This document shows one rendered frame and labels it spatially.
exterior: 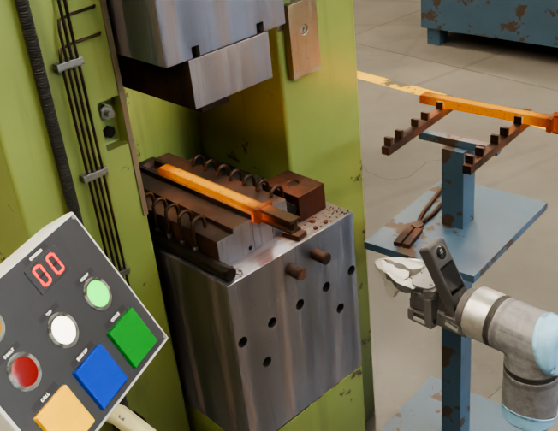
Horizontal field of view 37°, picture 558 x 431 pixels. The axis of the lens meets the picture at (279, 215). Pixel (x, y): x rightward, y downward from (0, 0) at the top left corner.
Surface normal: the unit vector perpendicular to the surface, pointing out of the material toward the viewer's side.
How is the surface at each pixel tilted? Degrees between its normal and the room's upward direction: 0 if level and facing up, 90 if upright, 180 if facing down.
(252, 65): 90
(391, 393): 0
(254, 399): 90
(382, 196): 0
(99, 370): 60
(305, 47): 90
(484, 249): 0
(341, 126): 90
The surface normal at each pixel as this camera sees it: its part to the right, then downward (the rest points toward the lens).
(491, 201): -0.10, -0.87
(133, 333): 0.76, -0.35
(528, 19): -0.68, 0.42
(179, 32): 0.70, 0.29
